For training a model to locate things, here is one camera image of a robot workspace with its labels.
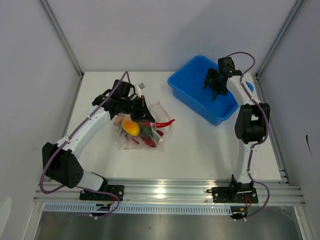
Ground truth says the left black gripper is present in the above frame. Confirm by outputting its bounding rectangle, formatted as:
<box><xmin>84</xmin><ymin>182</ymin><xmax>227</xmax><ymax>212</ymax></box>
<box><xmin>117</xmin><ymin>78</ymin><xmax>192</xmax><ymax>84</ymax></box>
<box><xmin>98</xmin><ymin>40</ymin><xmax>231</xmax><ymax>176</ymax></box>
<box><xmin>121</xmin><ymin>95</ymin><xmax>155</xmax><ymax>124</ymax></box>

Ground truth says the yellow orange toy fruit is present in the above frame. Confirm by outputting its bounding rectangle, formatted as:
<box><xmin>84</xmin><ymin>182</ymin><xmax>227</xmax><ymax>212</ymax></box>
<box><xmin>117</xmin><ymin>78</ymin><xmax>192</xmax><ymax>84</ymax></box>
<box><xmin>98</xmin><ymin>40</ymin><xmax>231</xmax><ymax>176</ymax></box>
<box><xmin>121</xmin><ymin>118</ymin><xmax>140</xmax><ymax>137</ymax></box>

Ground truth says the red toy chili pepper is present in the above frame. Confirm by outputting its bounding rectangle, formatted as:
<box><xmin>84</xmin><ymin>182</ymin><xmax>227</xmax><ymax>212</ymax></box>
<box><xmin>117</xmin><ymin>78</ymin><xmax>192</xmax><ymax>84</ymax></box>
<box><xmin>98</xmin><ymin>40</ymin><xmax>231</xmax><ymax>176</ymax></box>
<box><xmin>140</xmin><ymin>119</ymin><xmax>175</xmax><ymax>128</ymax></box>

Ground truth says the clear zip top bag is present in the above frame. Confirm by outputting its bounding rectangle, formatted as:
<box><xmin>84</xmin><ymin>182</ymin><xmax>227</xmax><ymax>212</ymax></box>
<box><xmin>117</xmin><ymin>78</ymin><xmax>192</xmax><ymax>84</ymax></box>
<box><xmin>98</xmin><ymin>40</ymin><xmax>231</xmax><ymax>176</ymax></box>
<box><xmin>113</xmin><ymin>101</ymin><xmax>175</xmax><ymax>150</ymax></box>

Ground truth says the green toy chili pepper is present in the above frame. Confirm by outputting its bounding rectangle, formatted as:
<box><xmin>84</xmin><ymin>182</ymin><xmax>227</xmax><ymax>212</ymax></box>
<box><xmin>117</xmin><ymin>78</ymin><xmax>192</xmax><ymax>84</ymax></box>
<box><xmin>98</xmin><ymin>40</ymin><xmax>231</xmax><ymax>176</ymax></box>
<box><xmin>210</xmin><ymin>79</ymin><xmax>219</xmax><ymax>101</ymax></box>

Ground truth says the red toy lobster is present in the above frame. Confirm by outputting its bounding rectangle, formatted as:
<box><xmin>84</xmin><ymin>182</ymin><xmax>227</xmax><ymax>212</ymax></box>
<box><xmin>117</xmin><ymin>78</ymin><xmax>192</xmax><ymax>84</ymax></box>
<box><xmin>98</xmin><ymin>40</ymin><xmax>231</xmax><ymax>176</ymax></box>
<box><xmin>116</xmin><ymin>129</ymin><xmax>163</xmax><ymax>150</ymax></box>

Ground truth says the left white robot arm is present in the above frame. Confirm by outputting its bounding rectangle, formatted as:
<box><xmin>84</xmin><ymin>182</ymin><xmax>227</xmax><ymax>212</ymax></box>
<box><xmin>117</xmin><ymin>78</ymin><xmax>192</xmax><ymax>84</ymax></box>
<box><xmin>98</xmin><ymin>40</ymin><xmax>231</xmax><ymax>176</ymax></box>
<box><xmin>41</xmin><ymin>79</ymin><xmax>155</xmax><ymax>200</ymax></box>

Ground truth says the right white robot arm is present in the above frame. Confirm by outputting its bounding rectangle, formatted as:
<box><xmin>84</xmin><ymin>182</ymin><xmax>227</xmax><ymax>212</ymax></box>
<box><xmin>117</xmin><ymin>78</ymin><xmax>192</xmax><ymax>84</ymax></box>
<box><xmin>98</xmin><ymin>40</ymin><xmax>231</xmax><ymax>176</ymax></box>
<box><xmin>202</xmin><ymin>68</ymin><xmax>270</xmax><ymax>202</ymax></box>

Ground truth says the blue plastic bin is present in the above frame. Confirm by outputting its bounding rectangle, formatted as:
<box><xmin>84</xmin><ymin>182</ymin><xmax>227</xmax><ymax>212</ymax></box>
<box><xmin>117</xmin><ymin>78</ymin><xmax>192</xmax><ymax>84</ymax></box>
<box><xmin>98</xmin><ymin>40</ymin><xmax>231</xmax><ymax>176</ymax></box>
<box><xmin>167</xmin><ymin>55</ymin><xmax>245</xmax><ymax>126</ymax></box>

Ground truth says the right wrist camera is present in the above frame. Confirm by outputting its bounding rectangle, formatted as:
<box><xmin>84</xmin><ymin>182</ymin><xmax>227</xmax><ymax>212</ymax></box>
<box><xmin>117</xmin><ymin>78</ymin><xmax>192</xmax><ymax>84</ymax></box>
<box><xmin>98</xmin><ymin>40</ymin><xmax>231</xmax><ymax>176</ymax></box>
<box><xmin>218</xmin><ymin>57</ymin><xmax>235</xmax><ymax>74</ymax></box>

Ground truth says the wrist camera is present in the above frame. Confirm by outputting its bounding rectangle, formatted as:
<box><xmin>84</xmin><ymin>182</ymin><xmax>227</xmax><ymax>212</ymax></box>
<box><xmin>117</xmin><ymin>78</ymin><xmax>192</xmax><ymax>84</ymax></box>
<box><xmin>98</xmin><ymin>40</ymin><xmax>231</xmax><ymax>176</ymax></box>
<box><xmin>218</xmin><ymin>57</ymin><xmax>235</xmax><ymax>74</ymax></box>
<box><xmin>134</xmin><ymin>82</ymin><xmax>145</xmax><ymax>97</ymax></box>

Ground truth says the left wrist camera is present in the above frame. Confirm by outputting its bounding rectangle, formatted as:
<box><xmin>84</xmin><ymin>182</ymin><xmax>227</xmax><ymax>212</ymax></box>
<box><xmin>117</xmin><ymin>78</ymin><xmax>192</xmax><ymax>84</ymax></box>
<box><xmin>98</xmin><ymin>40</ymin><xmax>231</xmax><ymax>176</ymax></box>
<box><xmin>134</xmin><ymin>82</ymin><xmax>145</xmax><ymax>97</ymax></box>

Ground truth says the aluminium rail frame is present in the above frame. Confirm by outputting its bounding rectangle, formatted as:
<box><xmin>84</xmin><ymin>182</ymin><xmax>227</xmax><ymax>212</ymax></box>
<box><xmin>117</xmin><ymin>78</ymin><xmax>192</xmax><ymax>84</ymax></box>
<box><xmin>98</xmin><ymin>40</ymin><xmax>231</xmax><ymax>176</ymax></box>
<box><xmin>33</xmin><ymin>179</ymin><xmax>306</xmax><ymax>207</ymax></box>

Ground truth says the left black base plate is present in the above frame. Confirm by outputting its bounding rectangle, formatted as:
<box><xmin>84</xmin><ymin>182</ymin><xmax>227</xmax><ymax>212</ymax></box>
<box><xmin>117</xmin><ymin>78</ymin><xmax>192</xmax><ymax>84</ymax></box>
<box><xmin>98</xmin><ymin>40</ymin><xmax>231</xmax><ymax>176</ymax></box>
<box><xmin>79</xmin><ymin>185</ymin><xmax>125</xmax><ymax>202</ymax></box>

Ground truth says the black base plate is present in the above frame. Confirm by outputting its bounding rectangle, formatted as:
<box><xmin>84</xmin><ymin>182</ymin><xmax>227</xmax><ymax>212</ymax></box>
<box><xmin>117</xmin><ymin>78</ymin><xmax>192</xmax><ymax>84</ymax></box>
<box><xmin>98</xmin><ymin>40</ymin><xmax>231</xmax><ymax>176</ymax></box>
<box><xmin>206</xmin><ymin>187</ymin><xmax>259</xmax><ymax>204</ymax></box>
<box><xmin>79</xmin><ymin>185</ymin><xmax>125</xmax><ymax>202</ymax></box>

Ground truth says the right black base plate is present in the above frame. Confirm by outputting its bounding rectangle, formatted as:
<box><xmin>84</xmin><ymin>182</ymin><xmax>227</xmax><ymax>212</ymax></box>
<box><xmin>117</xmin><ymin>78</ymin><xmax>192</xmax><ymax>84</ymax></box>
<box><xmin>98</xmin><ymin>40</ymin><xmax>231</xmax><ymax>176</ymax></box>
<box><xmin>206</xmin><ymin>187</ymin><xmax>259</xmax><ymax>204</ymax></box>

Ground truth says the slotted cable duct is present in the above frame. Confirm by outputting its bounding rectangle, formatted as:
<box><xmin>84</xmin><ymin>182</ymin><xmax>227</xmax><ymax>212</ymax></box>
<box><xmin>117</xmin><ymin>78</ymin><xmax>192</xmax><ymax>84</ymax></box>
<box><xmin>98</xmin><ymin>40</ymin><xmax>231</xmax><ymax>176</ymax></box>
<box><xmin>43</xmin><ymin>202</ymin><xmax>232</xmax><ymax>216</ymax></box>

